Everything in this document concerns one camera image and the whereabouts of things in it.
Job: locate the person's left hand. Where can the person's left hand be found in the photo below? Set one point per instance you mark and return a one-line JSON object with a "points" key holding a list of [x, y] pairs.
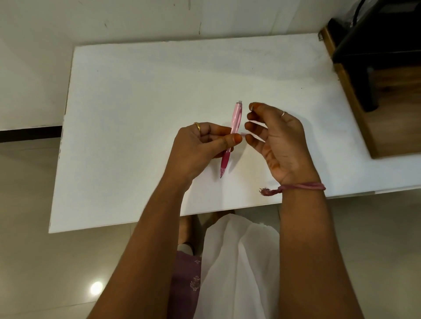
{"points": [[190, 151]]}

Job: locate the person's right hand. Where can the person's right hand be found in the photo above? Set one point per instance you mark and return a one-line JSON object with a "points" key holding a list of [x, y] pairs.
{"points": [[286, 148]]}

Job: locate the pink mechanical pencil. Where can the pink mechanical pencil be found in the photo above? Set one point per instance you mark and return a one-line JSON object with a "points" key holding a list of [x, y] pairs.
{"points": [[236, 118]]}

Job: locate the person's left forearm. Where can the person's left forearm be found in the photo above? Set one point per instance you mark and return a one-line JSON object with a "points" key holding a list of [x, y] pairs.
{"points": [[141, 256]]}

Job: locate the person's right forearm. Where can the person's right forearm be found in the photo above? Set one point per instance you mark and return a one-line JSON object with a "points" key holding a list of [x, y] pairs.
{"points": [[315, 256]]}

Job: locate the wooden cabinet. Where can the wooden cabinet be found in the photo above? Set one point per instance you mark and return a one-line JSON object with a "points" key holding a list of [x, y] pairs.
{"points": [[398, 131]]}

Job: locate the white scarf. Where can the white scarf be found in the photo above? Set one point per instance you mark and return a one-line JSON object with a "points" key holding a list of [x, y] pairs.
{"points": [[240, 269]]}

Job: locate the purple patterned dress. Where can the purple patterned dress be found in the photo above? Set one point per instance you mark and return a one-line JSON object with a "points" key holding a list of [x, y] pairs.
{"points": [[184, 286]]}

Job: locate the black appliance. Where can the black appliance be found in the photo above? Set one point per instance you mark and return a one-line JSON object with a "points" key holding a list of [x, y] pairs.
{"points": [[378, 42]]}

